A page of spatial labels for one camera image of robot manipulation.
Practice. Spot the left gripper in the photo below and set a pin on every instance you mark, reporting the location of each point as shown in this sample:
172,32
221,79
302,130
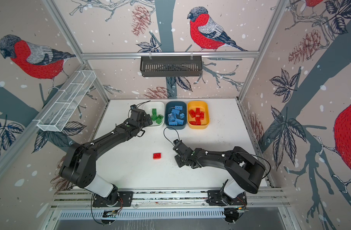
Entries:
146,122

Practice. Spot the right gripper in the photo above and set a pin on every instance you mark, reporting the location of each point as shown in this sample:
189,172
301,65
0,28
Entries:
178,157

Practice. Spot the green lego bottom pair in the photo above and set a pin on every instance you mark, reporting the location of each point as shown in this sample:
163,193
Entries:
159,119

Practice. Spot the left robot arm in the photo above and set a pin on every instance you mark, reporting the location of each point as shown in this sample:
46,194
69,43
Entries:
79,165

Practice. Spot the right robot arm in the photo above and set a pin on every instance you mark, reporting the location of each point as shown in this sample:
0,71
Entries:
245,169

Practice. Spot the white plastic bin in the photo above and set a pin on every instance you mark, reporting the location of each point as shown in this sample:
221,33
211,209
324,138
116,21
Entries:
159,106

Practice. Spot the teal plastic bin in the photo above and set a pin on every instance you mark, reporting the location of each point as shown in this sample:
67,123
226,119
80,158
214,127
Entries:
170,117

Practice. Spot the blue lego upper pile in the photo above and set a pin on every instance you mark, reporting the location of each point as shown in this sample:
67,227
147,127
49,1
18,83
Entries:
180,108

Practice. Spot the yellow plastic bin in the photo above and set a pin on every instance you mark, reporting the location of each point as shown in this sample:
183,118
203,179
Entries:
204,114

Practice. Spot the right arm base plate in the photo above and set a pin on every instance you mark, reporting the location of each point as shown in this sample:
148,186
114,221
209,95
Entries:
219,198

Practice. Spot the black hanging wire basket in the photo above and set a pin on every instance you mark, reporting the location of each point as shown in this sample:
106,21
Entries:
171,66

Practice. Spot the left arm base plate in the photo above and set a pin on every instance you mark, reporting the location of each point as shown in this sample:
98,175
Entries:
115,199

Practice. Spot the white wire mesh basket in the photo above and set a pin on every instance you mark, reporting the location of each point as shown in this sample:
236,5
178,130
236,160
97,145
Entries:
68,100

